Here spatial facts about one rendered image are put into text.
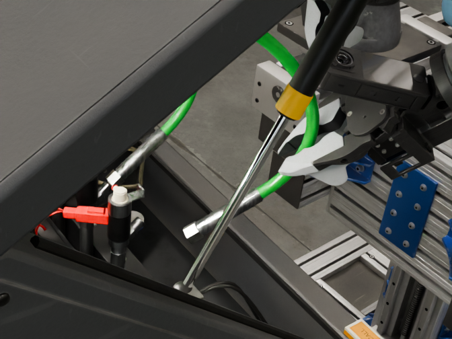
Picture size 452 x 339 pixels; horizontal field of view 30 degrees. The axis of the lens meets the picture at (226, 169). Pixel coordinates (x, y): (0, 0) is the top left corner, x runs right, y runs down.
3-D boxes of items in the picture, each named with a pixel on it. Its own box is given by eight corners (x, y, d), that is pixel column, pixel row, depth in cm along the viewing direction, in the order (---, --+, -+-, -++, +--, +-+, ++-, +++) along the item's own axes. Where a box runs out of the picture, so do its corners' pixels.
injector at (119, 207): (144, 317, 113) (151, 195, 100) (111, 331, 110) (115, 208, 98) (133, 304, 115) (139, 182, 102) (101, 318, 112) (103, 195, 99)
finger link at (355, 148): (321, 181, 87) (394, 140, 83) (313, 174, 86) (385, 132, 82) (316, 149, 90) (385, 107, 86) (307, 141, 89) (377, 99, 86)
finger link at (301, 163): (308, 212, 93) (378, 173, 89) (274, 185, 89) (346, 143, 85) (305, 191, 95) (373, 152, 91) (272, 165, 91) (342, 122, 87)
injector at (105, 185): (114, 280, 118) (118, 160, 105) (82, 293, 115) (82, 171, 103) (103, 268, 119) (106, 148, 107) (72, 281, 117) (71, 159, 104)
